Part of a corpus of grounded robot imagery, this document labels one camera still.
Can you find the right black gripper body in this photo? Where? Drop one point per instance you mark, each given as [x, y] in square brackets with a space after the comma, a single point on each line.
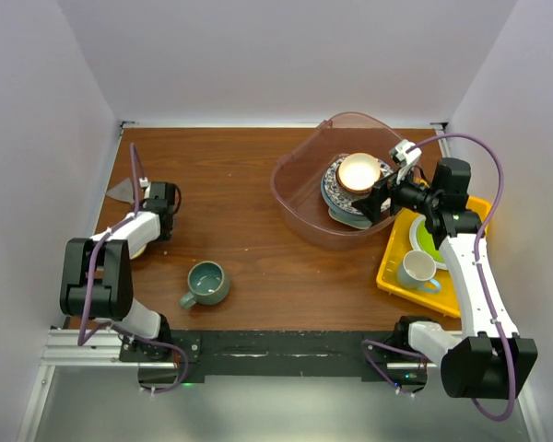
[408, 194]

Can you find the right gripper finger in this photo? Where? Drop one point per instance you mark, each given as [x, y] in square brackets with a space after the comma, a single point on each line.
[383, 186]
[372, 206]

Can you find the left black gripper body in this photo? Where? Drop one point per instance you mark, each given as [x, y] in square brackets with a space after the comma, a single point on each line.
[166, 236]

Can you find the mint green divided tray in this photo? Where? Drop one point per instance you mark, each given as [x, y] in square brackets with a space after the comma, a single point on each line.
[361, 224]

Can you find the teal yellow patterned bowl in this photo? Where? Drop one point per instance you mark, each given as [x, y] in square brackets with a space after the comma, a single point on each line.
[135, 250]

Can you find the teal ceramic mug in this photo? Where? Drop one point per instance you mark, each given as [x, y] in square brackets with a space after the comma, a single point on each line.
[208, 285]

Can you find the pink translucent plastic bin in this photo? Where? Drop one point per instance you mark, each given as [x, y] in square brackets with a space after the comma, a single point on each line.
[296, 180]

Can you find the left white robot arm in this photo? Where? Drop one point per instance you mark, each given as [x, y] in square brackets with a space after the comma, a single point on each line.
[97, 281]

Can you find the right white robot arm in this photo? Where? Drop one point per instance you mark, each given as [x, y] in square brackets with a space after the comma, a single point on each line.
[491, 360]

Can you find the green plate white rim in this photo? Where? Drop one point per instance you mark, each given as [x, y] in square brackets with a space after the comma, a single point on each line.
[421, 239]

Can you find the grey triangular scraper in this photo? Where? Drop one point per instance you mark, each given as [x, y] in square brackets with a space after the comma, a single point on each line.
[122, 192]

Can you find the yellow plastic tray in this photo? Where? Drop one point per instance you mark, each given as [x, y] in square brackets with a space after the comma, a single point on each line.
[444, 302]

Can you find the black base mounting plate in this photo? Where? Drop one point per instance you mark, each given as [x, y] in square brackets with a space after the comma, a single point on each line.
[295, 354]

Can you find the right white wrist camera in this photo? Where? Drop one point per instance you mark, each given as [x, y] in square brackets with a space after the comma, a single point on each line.
[405, 155]

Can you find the white mug blue handle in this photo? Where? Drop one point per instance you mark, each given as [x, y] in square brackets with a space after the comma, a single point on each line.
[417, 271]

